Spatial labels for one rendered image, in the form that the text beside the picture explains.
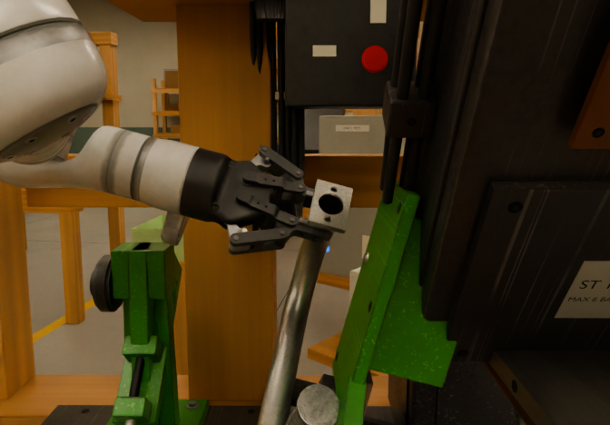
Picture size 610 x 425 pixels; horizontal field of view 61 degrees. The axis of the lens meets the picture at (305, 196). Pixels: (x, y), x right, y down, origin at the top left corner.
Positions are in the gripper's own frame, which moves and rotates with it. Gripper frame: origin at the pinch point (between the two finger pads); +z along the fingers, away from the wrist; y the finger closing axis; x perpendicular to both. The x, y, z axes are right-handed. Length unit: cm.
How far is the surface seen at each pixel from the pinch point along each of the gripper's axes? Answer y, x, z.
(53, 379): -12, 54, -35
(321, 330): 100, 274, 41
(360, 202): 21.7, 24.6, 8.7
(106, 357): 48, 268, -79
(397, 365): -15.0, -2.9, 9.3
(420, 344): -13.3, -4.5, 10.8
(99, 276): -6.3, 16.6, -23.8
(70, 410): -18, 41, -27
